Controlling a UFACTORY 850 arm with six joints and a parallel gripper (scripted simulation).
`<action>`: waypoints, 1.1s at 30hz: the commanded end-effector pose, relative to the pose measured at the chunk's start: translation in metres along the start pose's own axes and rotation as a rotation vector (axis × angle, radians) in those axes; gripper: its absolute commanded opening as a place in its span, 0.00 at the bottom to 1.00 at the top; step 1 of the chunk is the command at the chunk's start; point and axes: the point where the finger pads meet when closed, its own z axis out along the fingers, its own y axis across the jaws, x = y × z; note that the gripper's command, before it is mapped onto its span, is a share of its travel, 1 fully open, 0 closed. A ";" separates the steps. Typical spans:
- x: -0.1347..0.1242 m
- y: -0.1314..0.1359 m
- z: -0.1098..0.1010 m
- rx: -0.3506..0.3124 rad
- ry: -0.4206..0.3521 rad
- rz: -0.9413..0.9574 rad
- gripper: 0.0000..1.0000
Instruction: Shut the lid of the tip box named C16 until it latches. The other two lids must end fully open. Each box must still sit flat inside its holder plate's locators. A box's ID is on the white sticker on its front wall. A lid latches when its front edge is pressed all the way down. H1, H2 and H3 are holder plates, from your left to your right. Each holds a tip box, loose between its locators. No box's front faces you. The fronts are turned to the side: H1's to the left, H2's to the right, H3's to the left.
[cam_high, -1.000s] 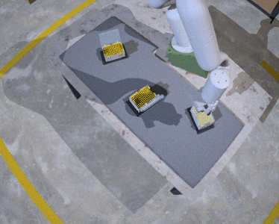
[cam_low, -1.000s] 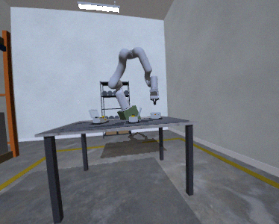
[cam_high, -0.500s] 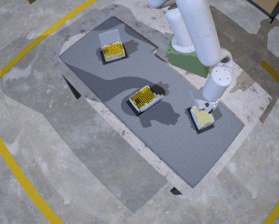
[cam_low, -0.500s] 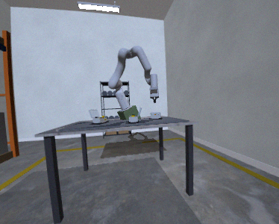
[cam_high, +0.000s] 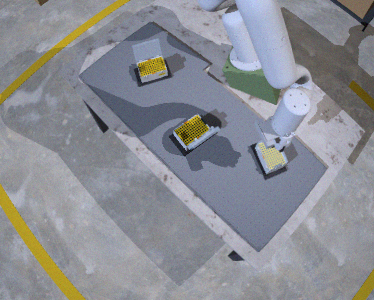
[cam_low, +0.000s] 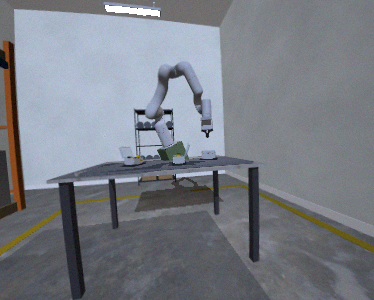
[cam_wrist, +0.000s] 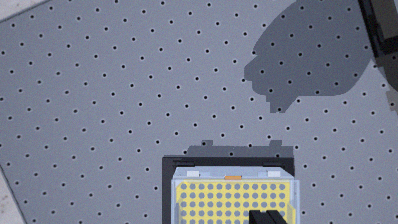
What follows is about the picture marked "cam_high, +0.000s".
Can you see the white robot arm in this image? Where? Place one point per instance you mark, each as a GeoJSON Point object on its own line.
{"type": "Point", "coordinates": [265, 29]}

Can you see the black holder plate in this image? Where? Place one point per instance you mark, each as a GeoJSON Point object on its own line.
{"type": "Point", "coordinates": [272, 174]}
{"type": "Point", "coordinates": [152, 81]}
{"type": "Point", "coordinates": [179, 146]}

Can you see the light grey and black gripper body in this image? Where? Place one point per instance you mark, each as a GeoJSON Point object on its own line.
{"type": "Point", "coordinates": [281, 141]}

